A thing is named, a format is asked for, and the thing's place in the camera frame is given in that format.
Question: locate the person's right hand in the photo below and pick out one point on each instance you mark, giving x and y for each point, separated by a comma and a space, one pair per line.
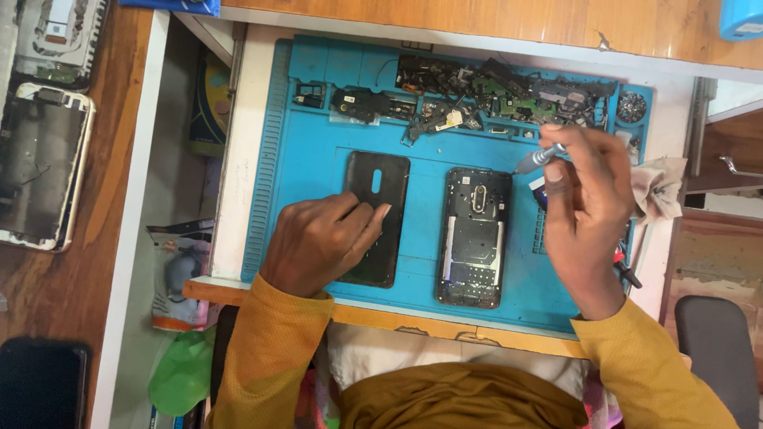
590, 226

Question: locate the person's left hand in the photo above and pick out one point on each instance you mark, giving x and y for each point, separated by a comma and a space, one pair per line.
310, 244

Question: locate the person's left fingers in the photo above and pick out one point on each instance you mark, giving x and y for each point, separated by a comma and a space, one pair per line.
366, 220

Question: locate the silver precision screwdriver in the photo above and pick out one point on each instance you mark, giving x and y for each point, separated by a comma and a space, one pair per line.
539, 157

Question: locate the black phone back cover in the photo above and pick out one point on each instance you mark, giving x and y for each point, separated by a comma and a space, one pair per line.
369, 173

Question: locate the blue silicone repair mat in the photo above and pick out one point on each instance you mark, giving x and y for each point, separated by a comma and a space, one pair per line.
310, 155

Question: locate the opened black smartphone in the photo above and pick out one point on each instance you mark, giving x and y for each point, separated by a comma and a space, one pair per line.
474, 244

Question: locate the white lap cloth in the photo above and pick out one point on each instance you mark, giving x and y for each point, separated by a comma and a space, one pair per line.
417, 351

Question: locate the small blue white card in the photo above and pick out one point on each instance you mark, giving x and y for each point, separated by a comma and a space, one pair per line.
537, 190

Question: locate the heap of phone parts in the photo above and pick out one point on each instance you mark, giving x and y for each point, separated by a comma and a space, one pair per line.
506, 89

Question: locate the yellow blue box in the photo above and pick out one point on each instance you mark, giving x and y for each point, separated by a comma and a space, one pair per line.
210, 107

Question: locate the printed plastic packet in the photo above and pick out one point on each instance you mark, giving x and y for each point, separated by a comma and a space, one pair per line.
179, 274

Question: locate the mustard yellow shirt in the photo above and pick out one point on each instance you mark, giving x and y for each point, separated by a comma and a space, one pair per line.
459, 399

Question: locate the green plastic bag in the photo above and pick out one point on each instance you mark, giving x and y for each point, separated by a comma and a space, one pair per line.
182, 372

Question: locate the round pile of screws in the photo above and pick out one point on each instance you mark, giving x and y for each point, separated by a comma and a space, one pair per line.
631, 108

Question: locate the blue packet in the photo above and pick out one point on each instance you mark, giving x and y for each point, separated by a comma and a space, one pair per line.
173, 5

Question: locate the beige cleaning rag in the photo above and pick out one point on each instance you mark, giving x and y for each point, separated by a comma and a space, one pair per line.
659, 184

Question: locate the gold framed broken phone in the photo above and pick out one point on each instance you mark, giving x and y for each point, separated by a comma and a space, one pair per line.
39, 167

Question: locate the dismantled white device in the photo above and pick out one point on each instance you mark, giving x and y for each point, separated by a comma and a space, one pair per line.
56, 36

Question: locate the black chair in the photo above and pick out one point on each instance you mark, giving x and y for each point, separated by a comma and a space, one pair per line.
718, 351

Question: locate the light blue plastic container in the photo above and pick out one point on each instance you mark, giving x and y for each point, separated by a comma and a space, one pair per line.
742, 18

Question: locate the black camera module part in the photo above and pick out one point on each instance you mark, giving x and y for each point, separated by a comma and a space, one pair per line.
357, 102

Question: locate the small black frame part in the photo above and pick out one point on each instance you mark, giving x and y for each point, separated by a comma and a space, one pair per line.
309, 95

